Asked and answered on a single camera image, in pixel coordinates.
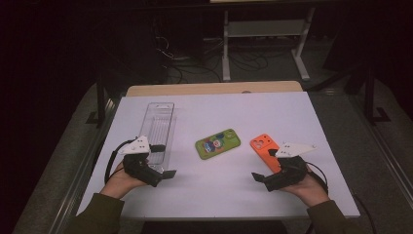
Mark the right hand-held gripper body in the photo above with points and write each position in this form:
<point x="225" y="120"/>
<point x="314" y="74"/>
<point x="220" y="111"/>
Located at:
<point x="290" y="174"/>

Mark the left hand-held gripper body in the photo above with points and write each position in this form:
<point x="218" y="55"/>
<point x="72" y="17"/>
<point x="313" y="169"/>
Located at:
<point x="139" y="169"/>

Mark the orange phone case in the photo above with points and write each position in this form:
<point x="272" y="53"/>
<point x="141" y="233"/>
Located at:
<point x="264" y="149"/>

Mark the clear plastic rack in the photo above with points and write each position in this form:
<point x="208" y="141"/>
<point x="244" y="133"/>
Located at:
<point x="159" y="125"/>

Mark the green patterned phone case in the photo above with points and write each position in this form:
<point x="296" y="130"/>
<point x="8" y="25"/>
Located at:
<point x="217" y="144"/>

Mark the person's right hand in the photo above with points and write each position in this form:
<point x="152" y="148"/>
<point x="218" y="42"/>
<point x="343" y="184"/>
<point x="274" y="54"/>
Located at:
<point x="308" y="191"/>

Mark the person's left hand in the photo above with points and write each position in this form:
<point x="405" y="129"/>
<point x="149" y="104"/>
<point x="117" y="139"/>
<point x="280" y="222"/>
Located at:
<point x="118" y="183"/>

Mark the white sheet table cover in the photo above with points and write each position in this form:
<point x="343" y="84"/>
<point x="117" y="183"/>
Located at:
<point x="220" y="188"/>

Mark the black metal stand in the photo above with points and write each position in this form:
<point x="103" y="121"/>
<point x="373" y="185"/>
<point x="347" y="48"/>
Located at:
<point x="101" y="104"/>
<point x="370" y="97"/>

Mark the metal floor rail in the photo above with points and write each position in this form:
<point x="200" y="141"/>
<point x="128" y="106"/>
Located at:
<point x="386" y="156"/>
<point x="82" y="172"/>

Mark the white metal table frame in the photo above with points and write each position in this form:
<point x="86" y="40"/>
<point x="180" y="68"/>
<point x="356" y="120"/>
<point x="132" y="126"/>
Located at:
<point x="266" y="28"/>

